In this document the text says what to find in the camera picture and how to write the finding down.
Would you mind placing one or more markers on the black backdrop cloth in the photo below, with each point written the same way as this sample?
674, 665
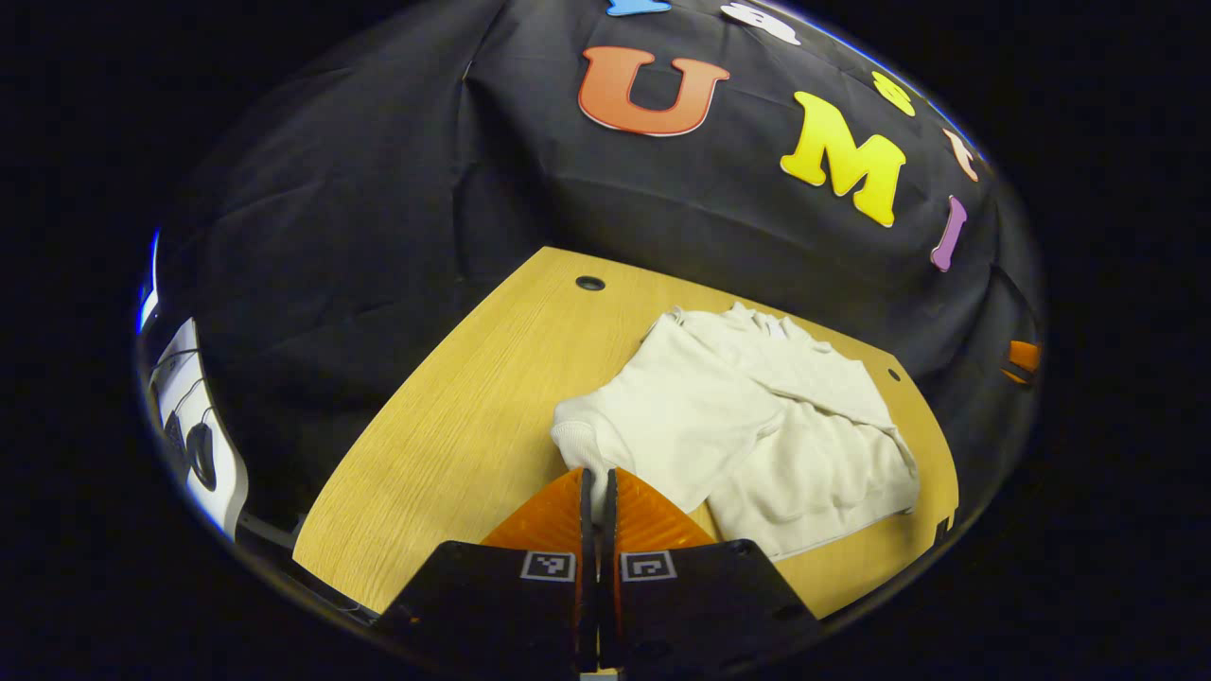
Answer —
378, 189

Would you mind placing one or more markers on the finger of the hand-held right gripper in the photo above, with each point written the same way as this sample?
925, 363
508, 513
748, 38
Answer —
1022, 357

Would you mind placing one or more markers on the bright blue-white screen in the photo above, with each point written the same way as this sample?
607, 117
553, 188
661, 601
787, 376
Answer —
147, 303

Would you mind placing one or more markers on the cream sweatshirt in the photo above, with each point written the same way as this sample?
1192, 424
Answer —
757, 426

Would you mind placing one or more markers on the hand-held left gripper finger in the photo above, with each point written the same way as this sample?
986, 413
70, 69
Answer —
587, 515
609, 515

